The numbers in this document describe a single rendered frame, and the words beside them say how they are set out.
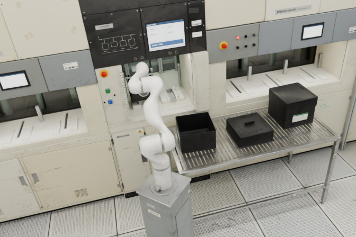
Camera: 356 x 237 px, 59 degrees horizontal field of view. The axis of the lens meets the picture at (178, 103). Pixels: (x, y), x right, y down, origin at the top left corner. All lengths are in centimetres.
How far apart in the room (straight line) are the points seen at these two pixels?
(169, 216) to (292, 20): 178
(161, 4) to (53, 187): 185
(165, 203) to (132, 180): 104
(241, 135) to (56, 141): 151
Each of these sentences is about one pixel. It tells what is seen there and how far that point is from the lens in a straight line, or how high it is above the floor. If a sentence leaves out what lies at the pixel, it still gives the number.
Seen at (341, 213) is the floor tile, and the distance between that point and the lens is 326.
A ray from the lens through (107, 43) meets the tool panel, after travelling 240.
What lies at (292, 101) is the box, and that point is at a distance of 265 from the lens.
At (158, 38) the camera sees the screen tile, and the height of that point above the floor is 156.
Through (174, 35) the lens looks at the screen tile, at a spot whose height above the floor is 156.
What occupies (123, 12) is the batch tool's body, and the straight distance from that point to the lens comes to 235.
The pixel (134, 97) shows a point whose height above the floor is 100.
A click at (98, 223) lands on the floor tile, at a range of 316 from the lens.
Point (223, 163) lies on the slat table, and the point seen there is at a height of 76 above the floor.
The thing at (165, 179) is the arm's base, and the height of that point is 87.
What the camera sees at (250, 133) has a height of 86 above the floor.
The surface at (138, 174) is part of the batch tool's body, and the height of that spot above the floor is 27.
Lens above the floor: 236
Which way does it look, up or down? 31 degrees down
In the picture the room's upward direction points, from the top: 5 degrees counter-clockwise
